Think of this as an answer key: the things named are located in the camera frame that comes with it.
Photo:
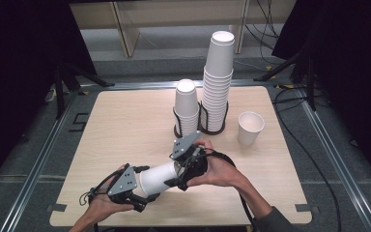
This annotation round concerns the grey tape patch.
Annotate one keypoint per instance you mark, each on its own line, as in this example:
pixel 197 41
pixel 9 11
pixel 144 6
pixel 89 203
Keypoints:
pixel 306 208

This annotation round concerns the stack of white cups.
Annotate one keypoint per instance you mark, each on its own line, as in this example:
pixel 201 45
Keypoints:
pixel 219 64
pixel 186 103

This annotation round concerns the person's left hand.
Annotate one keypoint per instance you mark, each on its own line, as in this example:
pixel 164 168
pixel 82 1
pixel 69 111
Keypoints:
pixel 104 208

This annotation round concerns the dark curtain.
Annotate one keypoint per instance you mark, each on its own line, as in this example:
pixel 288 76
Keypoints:
pixel 351 64
pixel 16 64

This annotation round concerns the black metal stand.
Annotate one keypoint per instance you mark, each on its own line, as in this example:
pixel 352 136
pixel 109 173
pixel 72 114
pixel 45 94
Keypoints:
pixel 59 93
pixel 309 80

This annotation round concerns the light wooden furniture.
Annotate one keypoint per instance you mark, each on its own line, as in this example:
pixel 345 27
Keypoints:
pixel 128 32

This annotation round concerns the aluminium floor rail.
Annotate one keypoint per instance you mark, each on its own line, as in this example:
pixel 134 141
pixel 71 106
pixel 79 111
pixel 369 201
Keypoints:
pixel 341 170
pixel 141 85
pixel 35 170

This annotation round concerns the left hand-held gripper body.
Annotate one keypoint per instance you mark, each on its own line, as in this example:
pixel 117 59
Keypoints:
pixel 124 183

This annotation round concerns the person's right hand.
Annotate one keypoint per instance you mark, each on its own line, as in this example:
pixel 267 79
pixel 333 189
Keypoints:
pixel 220 170

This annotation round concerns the white disposable paper cup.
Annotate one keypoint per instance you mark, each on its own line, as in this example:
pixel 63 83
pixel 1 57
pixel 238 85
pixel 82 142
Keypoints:
pixel 157 179
pixel 249 135

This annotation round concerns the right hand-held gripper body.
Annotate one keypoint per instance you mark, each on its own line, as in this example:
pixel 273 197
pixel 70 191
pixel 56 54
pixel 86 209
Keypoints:
pixel 185 145

